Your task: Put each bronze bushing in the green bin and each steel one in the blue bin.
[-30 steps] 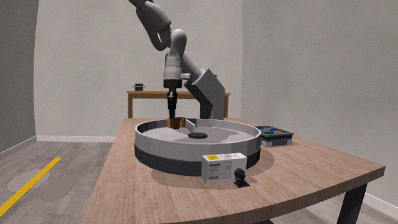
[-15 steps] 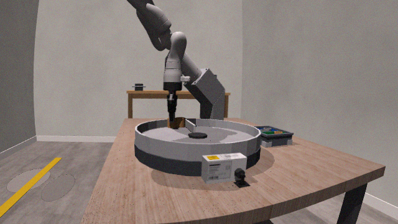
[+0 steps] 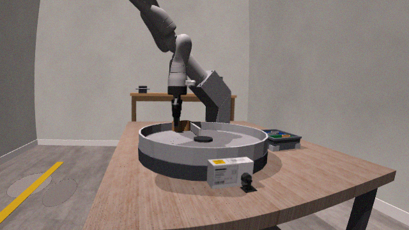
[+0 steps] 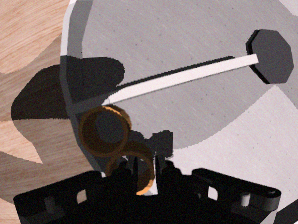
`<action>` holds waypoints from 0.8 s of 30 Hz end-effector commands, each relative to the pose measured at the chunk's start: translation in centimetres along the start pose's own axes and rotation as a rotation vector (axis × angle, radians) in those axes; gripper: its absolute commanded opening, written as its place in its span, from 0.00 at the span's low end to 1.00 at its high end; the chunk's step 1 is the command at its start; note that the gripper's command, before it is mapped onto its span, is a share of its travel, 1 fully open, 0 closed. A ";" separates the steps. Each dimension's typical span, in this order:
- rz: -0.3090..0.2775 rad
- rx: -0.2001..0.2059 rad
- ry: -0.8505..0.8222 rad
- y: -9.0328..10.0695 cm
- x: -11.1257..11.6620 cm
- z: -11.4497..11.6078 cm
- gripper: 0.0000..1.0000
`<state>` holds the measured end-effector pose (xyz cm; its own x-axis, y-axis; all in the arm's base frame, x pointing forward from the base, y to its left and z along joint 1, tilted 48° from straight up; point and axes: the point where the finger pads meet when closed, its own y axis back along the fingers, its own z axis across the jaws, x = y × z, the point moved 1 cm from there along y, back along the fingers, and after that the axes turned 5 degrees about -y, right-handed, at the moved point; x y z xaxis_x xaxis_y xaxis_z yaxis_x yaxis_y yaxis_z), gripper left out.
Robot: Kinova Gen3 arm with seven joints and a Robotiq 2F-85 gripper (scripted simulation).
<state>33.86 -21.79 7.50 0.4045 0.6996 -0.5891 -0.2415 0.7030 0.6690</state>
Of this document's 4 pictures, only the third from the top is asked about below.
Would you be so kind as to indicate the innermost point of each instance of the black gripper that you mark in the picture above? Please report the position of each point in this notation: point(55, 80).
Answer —
point(176, 103)

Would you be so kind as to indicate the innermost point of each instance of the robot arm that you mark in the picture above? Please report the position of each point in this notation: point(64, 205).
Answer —
point(162, 28)

